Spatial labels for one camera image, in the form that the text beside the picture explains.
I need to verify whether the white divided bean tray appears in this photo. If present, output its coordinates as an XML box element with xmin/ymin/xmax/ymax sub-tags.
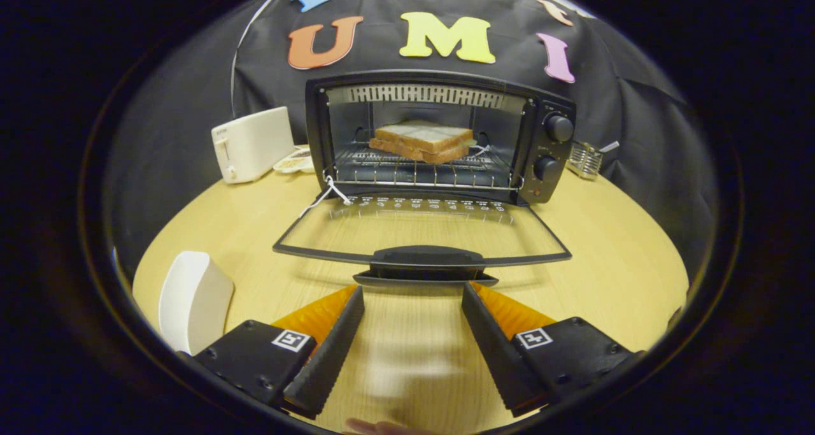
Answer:
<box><xmin>274</xmin><ymin>145</ymin><xmax>315</xmax><ymax>175</ymax></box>

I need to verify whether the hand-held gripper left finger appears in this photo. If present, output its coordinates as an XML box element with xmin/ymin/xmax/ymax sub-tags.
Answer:
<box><xmin>191</xmin><ymin>285</ymin><xmax>365</xmax><ymax>420</ymax></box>

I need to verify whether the metal wire basket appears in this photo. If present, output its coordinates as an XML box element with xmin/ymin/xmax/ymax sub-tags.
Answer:
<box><xmin>567</xmin><ymin>140</ymin><xmax>620</xmax><ymax>181</ymax></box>

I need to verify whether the black toaster oven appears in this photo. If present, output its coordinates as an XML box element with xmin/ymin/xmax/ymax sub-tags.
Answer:
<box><xmin>273</xmin><ymin>70</ymin><xmax>577</xmax><ymax>287</ymax></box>

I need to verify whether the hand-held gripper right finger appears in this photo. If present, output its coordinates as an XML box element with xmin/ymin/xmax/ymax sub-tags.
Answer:
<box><xmin>462</xmin><ymin>281</ymin><xmax>645</xmax><ymax>418</ymax></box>

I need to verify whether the white pop-up toaster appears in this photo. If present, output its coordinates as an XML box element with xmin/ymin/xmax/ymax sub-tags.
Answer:
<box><xmin>211</xmin><ymin>106</ymin><xmax>297</xmax><ymax>185</ymax></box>

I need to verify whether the metal oven wire rack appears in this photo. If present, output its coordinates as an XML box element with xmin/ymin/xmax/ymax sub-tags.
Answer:
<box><xmin>330</xmin><ymin>145</ymin><xmax>525</xmax><ymax>191</ymax></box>

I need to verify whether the white rectangular plate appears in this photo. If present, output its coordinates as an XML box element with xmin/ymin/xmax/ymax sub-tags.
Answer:
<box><xmin>158</xmin><ymin>251</ymin><xmax>235</xmax><ymax>356</ymax></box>

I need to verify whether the white cable tie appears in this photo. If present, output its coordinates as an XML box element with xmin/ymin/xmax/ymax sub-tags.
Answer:
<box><xmin>299</xmin><ymin>176</ymin><xmax>353</xmax><ymax>218</ymax></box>

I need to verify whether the toast sandwich with lettuce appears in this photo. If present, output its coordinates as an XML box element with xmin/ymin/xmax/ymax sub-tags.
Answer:
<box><xmin>369</xmin><ymin>122</ymin><xmax>477</xmax><ymax>165</ymax></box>

